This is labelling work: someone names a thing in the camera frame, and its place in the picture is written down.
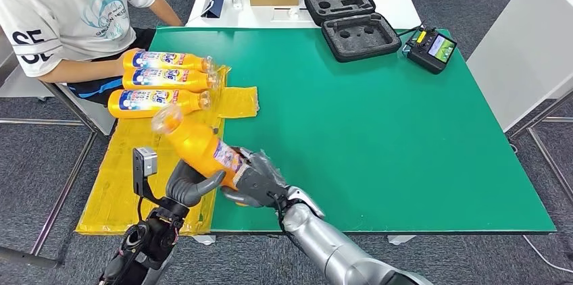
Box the black controller cable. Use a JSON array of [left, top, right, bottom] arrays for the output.
[[397, 24, 422, 38]]

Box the green topped work table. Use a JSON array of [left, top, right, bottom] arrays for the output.
[[147, 26, 557, 247]]

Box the orange detergent bottle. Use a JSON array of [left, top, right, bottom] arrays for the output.
[[122, 49, 216, 73], [151, 103, 249, 190], [122, 67, 221, 93], [107, 89, 212, 119]]

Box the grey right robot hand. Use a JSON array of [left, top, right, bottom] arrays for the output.
[[220, 147, 290, 209]]

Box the person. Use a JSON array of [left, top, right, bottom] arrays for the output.
[[0, 0, 184, 106]]

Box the black remote controller with screen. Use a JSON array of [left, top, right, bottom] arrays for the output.
[[403, 24, 458, 75]]

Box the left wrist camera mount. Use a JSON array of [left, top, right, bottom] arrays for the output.
[[132, 147, 164, 207]]

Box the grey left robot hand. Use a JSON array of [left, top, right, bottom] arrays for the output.
[[166, 159, 226, 208]]

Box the yellow plastic wrapped sheet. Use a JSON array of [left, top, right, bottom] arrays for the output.
[[75, 66, 259, 236]]

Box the dark grey bar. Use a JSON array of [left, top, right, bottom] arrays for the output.
[[0, 246, 59, 270]]

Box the white floor cable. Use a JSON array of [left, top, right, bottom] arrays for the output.
[[522, 234, 573, 275]]

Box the open black foam case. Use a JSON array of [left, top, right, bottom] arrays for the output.
[[303, 0, 403, 63]]

